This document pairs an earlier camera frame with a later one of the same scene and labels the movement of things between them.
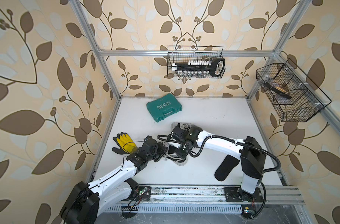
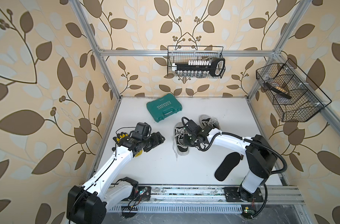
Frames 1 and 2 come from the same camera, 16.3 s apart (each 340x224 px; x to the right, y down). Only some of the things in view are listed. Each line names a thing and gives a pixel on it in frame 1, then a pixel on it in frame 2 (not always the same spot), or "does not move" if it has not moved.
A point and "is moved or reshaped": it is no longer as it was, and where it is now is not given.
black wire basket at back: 195,62 does not move
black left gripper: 162,151 → 157,140
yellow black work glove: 126,145 does not move
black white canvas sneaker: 173,156 is moved or reshaped
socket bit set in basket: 201,68 does not move
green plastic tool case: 164,107 does not move
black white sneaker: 187,126 → 205,120
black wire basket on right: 295,96 does not move
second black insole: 226,166 does not move
